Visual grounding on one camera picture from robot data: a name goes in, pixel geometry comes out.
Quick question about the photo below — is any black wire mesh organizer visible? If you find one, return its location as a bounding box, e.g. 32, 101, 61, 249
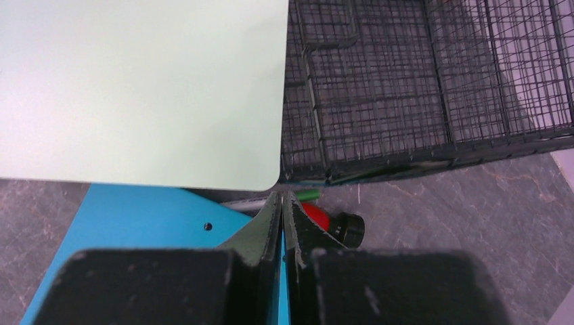
280, 1, 573, 186

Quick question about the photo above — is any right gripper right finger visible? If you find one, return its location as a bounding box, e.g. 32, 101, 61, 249
282, 192, 509, 324

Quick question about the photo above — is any green white marker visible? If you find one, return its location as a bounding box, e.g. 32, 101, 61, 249
220, 189, 320, 213

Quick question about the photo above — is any red black round stamp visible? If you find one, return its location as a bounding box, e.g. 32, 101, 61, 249
301, 202, 365, 248

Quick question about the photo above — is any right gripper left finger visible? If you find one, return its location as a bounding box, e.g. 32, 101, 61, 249
33, 198, 282, 324

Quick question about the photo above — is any light green clipboard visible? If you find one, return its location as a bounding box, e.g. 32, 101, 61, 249
1, 1, 288, 191

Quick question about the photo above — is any teal blue clipboard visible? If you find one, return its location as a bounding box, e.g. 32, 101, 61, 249
23, 185, 290, 324

